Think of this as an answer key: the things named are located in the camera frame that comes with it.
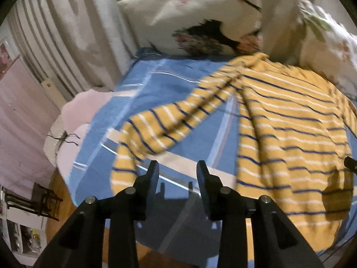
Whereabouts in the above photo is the yellow striped sweater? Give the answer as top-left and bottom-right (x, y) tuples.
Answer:
(110, 52), (357, 253)

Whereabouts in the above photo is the dark wooden chair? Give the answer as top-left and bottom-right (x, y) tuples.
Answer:
(2, 182), (63, 222)

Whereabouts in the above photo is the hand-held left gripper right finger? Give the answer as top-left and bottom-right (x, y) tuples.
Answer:
(196, 160), (326, 268)

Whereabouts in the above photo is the white cluttered shelf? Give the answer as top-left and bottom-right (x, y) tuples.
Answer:
(0, 218), (46, 258)

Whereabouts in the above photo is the pink wall picture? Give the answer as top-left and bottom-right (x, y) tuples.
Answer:
(0, 40), (18, 71)

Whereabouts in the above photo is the pink mattress cover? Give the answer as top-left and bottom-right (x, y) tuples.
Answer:
(45, 89), (115, 175)

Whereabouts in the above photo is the blue striped bed sheet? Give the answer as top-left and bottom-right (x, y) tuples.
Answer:
(67, 47), (357, 268)

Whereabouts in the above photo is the grey striped curtain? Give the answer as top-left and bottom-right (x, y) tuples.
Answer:
(8, 0), (140, 104)

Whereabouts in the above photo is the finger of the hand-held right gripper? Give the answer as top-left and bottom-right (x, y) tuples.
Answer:
(344, 156), (357, 174)

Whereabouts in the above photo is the small floral pillow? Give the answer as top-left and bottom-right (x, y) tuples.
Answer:
(298, 0), (357, 93)

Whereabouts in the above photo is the black cord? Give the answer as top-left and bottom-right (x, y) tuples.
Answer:
(47, 130), (82, 147)

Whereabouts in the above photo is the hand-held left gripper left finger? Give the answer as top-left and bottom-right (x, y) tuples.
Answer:
(33, 160), (160, 268)

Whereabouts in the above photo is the large floral pillow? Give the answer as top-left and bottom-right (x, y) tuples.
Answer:
(117, 0), (264, 58)

